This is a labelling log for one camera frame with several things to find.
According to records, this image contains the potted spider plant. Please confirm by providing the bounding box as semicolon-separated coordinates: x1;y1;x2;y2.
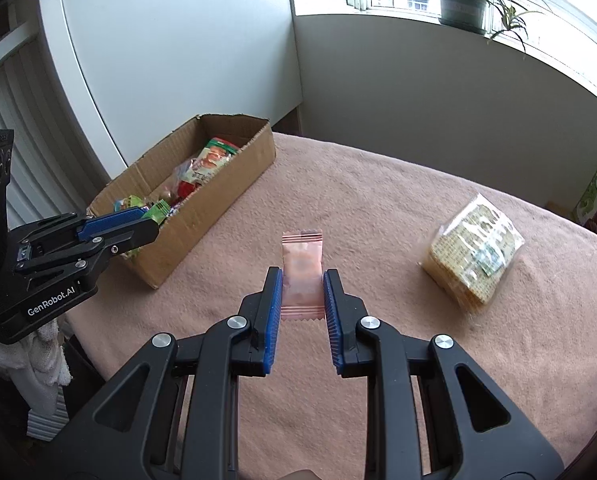
423;0;554;53

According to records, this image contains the green jelly cup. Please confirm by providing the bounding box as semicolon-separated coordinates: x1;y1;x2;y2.
113;195;147;212

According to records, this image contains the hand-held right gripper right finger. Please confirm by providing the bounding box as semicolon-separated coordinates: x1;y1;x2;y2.
322;268;565;480

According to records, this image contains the white slatted panel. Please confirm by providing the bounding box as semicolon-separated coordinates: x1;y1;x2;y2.
0;20;89;231

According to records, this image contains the green candy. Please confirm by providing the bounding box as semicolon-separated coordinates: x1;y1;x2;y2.
144;200;172;227

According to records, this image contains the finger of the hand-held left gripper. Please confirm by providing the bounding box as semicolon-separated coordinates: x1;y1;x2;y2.
14;219;160;276
8;207;149;248

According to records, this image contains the white cabinet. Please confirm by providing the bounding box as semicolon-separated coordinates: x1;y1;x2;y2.
38;0;304;181

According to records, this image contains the pink tablecloth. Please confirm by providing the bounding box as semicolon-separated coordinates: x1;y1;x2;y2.
63;132;597;480

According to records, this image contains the brown cardboard box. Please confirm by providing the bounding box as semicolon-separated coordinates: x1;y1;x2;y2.
87;114;276;290

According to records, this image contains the white window frame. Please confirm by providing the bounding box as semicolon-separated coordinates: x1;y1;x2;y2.
343;0;597;111

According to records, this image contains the green snack pouch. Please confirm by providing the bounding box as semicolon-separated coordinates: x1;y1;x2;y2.
191;136;242;181

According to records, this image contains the pink snack packet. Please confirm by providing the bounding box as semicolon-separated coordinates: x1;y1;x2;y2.
282;229;325;321

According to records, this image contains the clear pack of wafer biscuits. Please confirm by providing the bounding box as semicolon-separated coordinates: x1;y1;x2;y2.
418;192;526;317

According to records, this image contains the green printed carton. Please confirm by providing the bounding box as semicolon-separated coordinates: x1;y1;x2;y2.
572;161;597;226

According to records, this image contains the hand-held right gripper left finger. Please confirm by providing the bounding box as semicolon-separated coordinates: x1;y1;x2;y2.
66;266;284;480

